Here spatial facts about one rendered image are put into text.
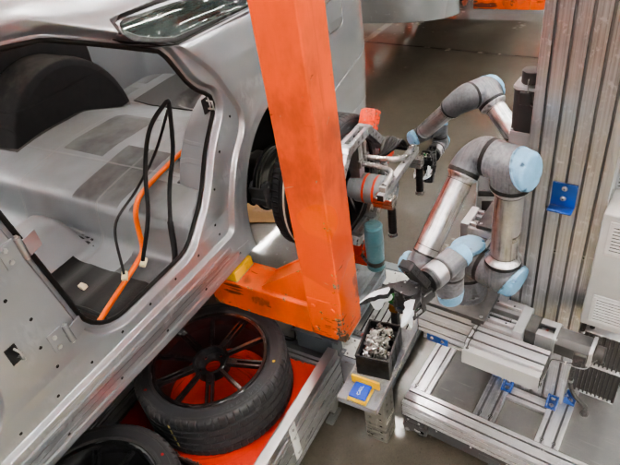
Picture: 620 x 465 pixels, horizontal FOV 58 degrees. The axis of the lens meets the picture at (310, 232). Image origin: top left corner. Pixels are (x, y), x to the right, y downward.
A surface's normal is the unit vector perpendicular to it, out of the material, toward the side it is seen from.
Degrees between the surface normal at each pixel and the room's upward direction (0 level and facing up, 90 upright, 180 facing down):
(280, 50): 90
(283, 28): 90
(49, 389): 92
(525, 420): 0
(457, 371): 0
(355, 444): 0
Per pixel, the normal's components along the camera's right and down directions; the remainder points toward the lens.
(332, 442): -0.14, -0.78
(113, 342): 0.86, 0.23
